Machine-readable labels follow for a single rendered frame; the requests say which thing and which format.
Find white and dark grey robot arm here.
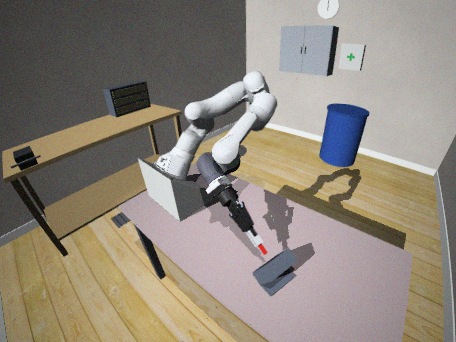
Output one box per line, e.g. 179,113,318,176
151,71,277,196

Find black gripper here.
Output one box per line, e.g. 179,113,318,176
217,186,263,247

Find red peg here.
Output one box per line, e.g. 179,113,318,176
258,244,268,255

